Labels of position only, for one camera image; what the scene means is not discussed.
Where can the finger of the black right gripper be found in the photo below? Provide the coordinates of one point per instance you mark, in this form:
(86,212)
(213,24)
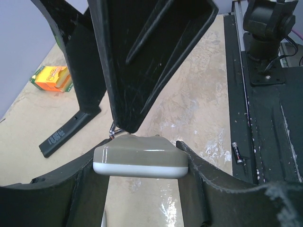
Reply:
(141,44)
(74,34)

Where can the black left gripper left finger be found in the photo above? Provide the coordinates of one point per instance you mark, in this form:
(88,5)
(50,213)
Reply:
(72,195)

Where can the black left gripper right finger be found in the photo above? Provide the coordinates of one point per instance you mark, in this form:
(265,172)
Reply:
(210,197)

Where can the black AAA battery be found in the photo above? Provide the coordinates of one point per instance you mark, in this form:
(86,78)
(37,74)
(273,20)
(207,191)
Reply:
(236,151)
(113,131)

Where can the grey remote control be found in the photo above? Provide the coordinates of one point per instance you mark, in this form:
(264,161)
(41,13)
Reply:
(146,157)

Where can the black remote control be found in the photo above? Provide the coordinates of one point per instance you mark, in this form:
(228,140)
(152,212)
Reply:
(64,133)

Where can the yellow orange sponge pack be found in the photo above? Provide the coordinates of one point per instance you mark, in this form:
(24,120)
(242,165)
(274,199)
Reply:
(52,78)

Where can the aluminium rail frame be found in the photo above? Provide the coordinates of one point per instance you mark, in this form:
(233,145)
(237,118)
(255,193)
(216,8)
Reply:
(239,8)

